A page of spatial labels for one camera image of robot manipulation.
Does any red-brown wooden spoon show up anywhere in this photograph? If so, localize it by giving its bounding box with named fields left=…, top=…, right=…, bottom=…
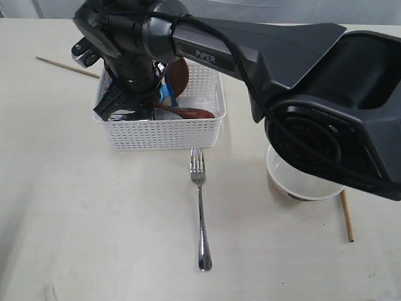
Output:
left=154, top=103, right=215, bottom=119

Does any silver metal fork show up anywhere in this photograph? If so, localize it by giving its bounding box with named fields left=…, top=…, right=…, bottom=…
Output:
left=190, top=147, right=212, bottom=272

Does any white perforated plastic basket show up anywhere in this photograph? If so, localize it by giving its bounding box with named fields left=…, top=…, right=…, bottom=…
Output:
left=92, top=60, right=226, bottom=151

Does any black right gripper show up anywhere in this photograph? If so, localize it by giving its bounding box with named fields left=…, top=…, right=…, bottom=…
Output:
left=93, top=53, right=159, bottom=121

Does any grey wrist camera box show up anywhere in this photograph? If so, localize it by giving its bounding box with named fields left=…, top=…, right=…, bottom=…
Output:
left=71, top=38, right=101, bottom=68

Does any brown round wooden plate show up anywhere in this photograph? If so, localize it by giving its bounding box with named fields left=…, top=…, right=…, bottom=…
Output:
left=165, top=58, right=189, bottom=98

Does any brown wooden chopstick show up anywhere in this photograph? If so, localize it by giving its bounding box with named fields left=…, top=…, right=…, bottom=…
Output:
left=341, top=189, right=355, bottom=242
left=35, top=56, right=100, bottom=79

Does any silver metal cup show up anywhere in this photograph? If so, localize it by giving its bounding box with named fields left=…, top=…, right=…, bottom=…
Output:
left=108, top=107, right=155, bottom=121

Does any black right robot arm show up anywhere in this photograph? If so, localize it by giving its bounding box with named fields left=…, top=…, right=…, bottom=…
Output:
left=71, top=1, right=400, bottom=201

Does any white floral ceramic bowl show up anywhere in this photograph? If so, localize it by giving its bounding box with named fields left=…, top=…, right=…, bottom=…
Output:
left=265, top=145, right=345, bottom=201

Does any blue chips bag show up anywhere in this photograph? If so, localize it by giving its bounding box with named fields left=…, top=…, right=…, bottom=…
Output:
left=110, top=78, right=177, bottom=109

